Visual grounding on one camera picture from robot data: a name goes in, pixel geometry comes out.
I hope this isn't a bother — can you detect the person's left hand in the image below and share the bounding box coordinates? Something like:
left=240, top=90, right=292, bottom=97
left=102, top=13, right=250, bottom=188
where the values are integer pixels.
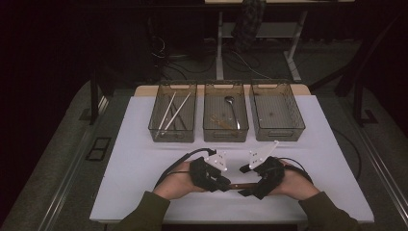
left=152, top=160, right=206, bottom=201

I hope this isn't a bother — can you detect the smoked clear plastic bin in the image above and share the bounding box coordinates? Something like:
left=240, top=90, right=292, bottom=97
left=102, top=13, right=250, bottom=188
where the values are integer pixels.
left=202, top=81, right=250, bottom=143
left=147, top=82, right=198, bottom=143
left=249, top=80, right=306, bottom=142

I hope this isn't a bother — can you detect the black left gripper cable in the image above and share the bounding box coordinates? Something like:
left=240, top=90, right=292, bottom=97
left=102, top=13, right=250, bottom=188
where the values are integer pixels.
left=153, top=147, right=217, bottom=191

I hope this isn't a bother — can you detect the white framed desk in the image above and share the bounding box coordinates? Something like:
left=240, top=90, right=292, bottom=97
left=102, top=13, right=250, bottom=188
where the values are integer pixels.
left=205, top=0, right=355, bottom=83

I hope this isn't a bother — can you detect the dark hanging cloth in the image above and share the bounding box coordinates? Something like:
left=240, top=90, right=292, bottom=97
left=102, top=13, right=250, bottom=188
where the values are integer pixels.
left=230, top=0, right=268, bottom=52

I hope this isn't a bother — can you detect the thin black floor cable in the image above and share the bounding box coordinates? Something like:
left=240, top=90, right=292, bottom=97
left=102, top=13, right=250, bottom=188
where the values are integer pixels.
left=331, top=127, right=363, bottom=181

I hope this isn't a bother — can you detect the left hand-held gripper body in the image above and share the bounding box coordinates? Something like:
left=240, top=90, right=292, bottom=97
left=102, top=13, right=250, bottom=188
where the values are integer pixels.
left=188, top=149, right=233, bottom=193

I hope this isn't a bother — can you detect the person's right hand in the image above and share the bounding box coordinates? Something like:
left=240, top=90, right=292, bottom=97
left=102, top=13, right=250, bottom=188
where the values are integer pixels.
left=268, top=160, right=321, bottom=201

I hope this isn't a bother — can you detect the metal floor rail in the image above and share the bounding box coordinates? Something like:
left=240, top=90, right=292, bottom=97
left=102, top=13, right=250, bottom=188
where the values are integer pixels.
left=38, top=95, right=110, bottom=231
left=355, top=124, right=408, bottom=219

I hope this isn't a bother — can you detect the black floor cable bundle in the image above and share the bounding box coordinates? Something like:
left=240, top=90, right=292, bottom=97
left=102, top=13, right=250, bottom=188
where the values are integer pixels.
left=150, top=35, right=219, bottom=81

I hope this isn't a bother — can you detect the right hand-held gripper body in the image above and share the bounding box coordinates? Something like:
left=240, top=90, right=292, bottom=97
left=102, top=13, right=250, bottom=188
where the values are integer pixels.
left=248, top=140, right=286, bottom=200

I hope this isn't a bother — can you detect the white chopstick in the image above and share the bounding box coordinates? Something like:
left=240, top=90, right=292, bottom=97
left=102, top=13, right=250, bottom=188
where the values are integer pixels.
left=154, top=91, right=177, bottom=140
left=163, top=91, right=192, bottom=133

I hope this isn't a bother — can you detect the black metal stand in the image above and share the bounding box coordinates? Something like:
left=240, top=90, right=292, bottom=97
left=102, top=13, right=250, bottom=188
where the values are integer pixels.
left=309, top=13, right=408, bottom=127
left=89, top=68, right=112, bottom=126

